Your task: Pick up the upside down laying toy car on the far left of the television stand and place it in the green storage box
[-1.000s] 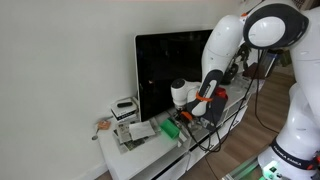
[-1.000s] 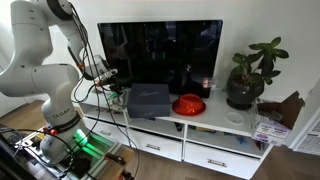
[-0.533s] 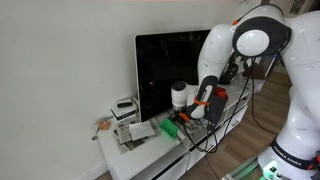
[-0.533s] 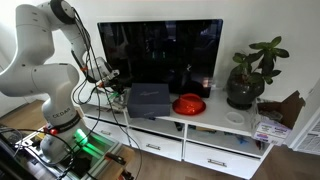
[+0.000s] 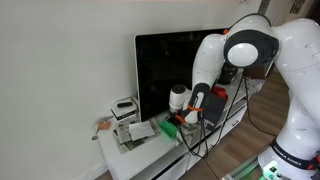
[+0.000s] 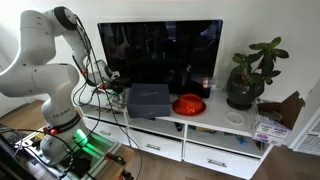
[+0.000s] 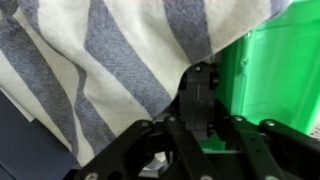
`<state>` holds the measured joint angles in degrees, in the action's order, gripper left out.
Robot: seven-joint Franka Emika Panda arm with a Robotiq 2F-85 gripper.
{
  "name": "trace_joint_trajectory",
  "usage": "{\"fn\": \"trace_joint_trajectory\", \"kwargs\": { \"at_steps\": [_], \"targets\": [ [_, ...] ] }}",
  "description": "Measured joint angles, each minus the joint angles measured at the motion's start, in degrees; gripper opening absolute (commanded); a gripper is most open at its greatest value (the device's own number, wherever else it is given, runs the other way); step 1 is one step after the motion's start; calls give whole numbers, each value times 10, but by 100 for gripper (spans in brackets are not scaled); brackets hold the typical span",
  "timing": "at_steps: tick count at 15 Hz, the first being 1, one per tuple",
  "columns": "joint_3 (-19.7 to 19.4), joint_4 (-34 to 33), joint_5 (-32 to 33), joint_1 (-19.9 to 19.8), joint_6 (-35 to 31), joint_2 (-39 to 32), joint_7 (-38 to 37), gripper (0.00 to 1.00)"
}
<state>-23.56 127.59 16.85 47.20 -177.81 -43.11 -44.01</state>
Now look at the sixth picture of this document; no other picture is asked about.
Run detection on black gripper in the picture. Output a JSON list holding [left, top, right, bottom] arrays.
[[105, 70, 125, 95]]

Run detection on medium white drawer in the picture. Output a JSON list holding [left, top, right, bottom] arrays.
[[127, 128, 184, 162]]

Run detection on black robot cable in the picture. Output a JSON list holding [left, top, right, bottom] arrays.
[[71, 13, 144, 180]]

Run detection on white wall vent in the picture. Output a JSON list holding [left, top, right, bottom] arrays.
[[292, 114, 320, 157]]

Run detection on purple and white carton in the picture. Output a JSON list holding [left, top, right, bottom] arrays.
[[251, 114, 292, 147]]

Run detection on black pot saucer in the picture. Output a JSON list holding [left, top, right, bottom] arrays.
[[227, 98, 254, 111]]

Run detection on black flat screen television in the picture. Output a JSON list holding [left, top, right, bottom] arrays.
[[97, 19, 224, 99]]

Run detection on small white drawer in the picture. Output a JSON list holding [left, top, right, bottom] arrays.
[[83, 117, 130, 145]]

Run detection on small white dish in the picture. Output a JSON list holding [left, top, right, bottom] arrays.
[[225, 111, 246, 126]]

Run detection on wide white drawer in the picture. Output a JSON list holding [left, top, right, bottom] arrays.
[[183, 141, 262, 180]]

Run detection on dark blue box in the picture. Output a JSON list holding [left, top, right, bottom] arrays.
[[126, 83, 172, 120]]

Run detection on red bowl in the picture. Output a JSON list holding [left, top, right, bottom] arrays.
[[172, 93, 207, 117]]

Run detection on brown cardboard box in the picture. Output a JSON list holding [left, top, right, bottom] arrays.
[[256, 90, 306, 131]]

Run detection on robot base platform green light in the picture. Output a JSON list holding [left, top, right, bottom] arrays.
[[13, 126, 125, 180]]

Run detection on green leafy plant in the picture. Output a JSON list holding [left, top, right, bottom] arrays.
[[232, 36, 290, 86]]

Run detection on white television stand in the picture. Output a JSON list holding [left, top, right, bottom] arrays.
[[71, 85, 278, 180]]

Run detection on dark glossy plant pot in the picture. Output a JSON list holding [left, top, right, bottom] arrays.
[[226, 73, 266, 107]]

